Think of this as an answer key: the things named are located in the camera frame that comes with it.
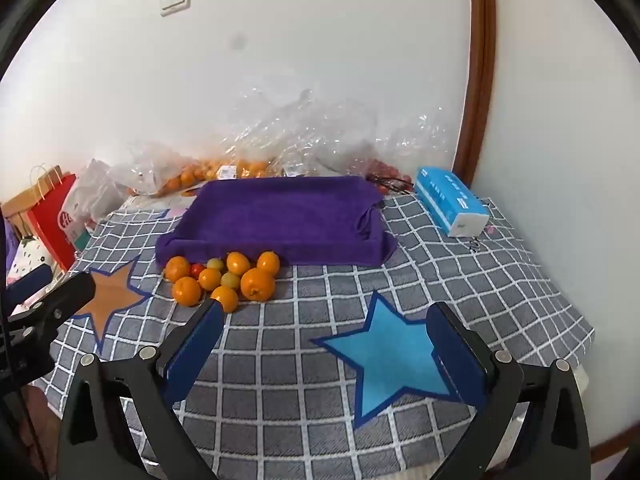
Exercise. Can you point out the red paper shopping bag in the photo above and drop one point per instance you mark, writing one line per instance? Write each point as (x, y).
(50, 187)

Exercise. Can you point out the bag of red fruits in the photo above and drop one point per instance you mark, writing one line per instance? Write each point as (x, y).
(376, 166)

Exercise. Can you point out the small orange tangerine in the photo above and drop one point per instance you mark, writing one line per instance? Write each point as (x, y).
(209, 279)

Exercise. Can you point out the yellow green small fruit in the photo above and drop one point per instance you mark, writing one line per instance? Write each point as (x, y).
(230, 280)
(215, 263)

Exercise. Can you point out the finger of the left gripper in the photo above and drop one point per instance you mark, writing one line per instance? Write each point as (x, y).
(26, 286)
(60, 304)

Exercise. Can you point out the white plastic bag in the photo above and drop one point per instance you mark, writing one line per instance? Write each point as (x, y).
(94, 194)

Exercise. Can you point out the large clear plastic bag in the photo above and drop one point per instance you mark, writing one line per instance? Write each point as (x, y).
(310, 136)

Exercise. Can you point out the brown wooden door frame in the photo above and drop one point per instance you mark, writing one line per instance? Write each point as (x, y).
(482, 62)

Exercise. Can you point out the blue tissue pack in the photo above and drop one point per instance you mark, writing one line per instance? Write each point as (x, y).
(453, 207)

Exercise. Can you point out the clear bag of tangerines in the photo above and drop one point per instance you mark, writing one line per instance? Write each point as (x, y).
(154, 169)

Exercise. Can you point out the grey checkered table cloth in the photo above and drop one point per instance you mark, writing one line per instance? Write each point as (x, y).
(332, 378)

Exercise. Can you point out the large orange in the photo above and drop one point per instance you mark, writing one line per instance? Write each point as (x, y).
(257, 285)

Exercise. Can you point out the purple towel covered tray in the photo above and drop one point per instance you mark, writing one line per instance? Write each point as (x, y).
(306, 221)

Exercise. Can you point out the small red tomato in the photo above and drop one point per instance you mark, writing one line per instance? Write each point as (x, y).
(196, 269)

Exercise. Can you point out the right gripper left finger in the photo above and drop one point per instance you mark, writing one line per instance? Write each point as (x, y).
(186, 349)

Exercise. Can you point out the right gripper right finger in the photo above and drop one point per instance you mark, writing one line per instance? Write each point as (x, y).
(462, 358)

